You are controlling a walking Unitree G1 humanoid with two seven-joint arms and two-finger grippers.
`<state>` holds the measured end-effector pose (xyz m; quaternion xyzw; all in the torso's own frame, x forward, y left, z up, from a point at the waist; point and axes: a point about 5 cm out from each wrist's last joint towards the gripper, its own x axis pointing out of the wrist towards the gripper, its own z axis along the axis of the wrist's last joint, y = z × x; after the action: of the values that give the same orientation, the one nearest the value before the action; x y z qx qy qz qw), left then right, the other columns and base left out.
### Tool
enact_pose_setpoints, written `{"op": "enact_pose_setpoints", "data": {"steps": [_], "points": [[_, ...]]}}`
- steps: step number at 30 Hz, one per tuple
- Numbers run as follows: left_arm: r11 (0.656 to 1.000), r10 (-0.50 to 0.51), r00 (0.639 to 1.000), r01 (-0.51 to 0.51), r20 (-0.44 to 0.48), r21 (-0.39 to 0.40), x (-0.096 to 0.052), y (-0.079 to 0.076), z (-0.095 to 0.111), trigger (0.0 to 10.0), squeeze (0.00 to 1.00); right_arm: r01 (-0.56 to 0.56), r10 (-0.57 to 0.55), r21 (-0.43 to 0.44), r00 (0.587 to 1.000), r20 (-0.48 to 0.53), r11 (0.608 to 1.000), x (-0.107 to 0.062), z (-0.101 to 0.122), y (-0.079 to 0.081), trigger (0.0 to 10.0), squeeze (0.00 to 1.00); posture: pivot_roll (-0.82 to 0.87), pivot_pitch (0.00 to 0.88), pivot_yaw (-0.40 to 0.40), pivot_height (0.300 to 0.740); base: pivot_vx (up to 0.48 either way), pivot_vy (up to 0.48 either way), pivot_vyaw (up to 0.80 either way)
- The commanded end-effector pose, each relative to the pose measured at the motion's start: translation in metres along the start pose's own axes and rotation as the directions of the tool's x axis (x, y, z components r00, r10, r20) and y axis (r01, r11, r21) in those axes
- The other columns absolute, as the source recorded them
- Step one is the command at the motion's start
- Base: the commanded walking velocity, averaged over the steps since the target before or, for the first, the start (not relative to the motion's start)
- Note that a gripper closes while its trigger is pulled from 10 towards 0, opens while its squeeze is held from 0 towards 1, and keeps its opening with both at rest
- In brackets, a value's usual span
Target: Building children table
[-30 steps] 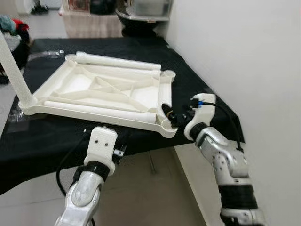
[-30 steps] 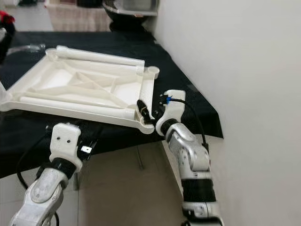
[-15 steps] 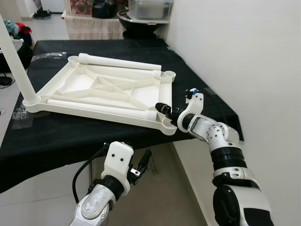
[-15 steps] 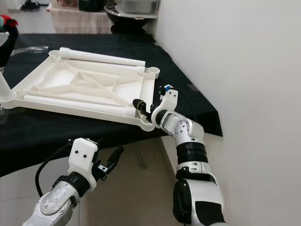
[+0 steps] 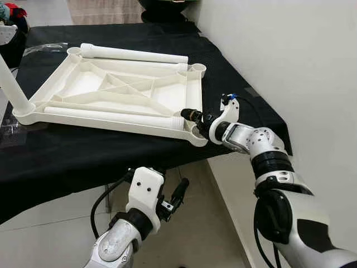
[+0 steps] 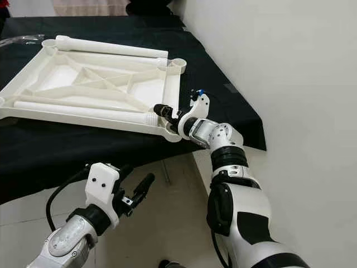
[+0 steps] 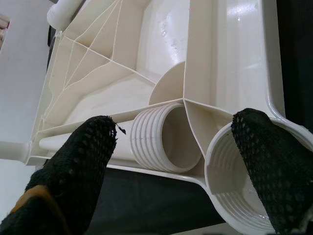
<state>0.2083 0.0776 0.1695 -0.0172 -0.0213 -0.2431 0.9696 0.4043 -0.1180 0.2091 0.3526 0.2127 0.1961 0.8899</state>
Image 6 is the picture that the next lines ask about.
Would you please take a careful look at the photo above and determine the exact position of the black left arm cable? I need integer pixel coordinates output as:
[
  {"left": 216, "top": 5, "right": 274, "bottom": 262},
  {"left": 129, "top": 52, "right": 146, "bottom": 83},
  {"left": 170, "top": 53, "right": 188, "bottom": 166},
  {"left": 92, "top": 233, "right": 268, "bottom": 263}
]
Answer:
[{"left": 46, "top": 166, "right": 90, "bottom": 232}]

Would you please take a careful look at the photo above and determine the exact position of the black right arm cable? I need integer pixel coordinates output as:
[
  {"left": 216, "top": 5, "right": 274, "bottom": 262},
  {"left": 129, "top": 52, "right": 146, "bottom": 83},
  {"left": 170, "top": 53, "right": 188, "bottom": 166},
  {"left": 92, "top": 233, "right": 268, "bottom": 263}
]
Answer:
[{"left": 209, "top": 226, "right": 232, "bottom": 268}]

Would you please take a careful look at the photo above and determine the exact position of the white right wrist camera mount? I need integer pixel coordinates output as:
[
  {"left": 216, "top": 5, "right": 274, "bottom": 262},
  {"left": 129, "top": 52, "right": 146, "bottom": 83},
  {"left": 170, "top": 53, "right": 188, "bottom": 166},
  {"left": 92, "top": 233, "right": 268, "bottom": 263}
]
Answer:
[{"left": 177, "top": 92, "right": 211, "bottom": 140}]

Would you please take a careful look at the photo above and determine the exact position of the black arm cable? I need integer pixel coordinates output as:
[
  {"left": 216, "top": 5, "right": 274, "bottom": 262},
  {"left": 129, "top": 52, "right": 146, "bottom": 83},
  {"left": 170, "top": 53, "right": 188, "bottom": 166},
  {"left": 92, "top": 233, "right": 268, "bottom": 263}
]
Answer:
[
  {"left": 209, "top": 226, "right": 232, "bottom": 268},
  {"left": 46, "top": 166, "right": 90, "bottom": 232}
]

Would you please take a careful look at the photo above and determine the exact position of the beige woven cloth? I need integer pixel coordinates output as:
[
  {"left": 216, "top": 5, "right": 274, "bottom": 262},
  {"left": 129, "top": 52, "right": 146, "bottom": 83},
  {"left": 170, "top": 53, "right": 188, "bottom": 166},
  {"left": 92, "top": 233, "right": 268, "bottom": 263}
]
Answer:
[{"left": 52, "top": 0, "right": 129, "bottom": 16}]

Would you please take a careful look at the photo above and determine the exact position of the white plastic table top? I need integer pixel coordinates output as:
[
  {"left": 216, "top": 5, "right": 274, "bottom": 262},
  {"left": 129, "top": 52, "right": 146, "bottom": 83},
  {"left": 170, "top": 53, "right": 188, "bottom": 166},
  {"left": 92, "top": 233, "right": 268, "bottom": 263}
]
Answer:
[{"left": 0, "top": 38, "right": 187, "bottom": 143}]

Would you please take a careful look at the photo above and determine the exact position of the clear tape strip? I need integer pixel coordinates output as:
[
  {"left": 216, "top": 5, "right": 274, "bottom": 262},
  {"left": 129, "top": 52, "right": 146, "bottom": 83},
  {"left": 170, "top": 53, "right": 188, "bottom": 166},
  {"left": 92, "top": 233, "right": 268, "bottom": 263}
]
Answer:
[{"left": 16, "top": 35, "right": 45, "bottom": 46}]

